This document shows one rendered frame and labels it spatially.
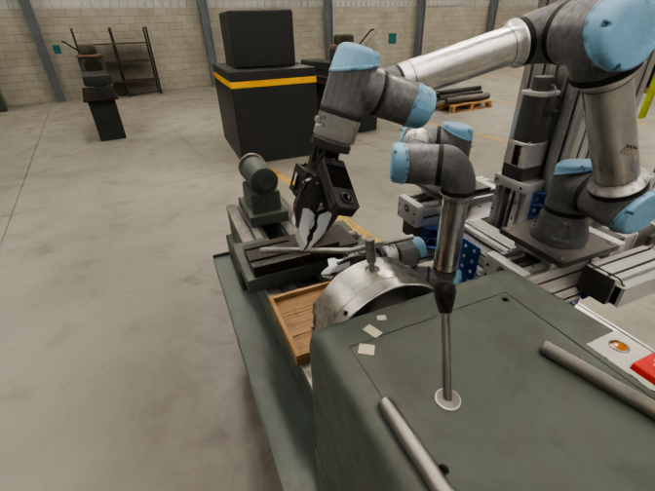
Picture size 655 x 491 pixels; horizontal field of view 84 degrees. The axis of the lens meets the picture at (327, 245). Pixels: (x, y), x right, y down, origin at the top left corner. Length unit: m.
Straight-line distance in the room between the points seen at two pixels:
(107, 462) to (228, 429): 0.55
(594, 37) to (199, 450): 2.04
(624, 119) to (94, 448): 2.36
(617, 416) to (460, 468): 0.24
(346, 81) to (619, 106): 0.55
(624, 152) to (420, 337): 0.60
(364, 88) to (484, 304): 0.45
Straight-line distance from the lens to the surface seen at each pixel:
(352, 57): 0.64
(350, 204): 0.60
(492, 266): 1.21
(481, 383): 0.63
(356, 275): 0.84
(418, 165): 1.06
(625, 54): 0.87
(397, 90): 0.67
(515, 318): 0.76
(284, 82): 5.59
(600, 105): 0.94
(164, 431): 2.22
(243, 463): 2.01
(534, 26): 0.94
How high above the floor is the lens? 1.72
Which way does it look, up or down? 31 degrees down
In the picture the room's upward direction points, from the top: 2 degrees counter-clockwise
